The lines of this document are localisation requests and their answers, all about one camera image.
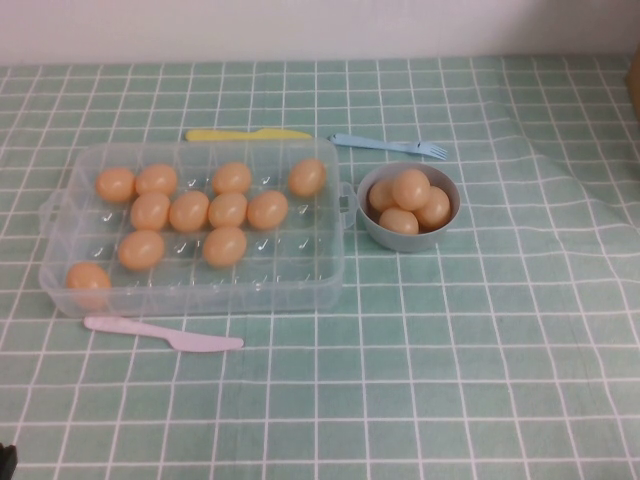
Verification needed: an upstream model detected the tan plastic egg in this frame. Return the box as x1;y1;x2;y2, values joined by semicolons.
130;191;172;232
65;261;113;309
417;185;452;230
368;178;399;214
246;190;290;231
168;190;211;234
95;167;137;204
202;225;248;268
391;168;432;211
207;191;249;229
211;161;253;196
287;158;328;198
117;229;166;272
134;163;179;197
378;207;420;236

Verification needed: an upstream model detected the clear plastic egg box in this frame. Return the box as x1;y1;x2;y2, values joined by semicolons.
38;141;357;319

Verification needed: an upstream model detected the brown cardboard box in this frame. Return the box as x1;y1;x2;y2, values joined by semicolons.
624;57;640;121

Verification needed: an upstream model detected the blue-grey bowl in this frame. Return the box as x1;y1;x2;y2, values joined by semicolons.
357;160;460;253

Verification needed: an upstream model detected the blue plastic fork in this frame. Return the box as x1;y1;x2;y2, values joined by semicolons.
327;132;450;161

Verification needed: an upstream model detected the yellow plastic knife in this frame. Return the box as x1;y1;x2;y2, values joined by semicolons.
184;128;312;143

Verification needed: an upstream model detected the pink plastic knife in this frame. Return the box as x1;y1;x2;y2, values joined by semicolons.
83;314;245;354

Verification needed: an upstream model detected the black plastic object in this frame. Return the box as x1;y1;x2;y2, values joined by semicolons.
0;442;18;480

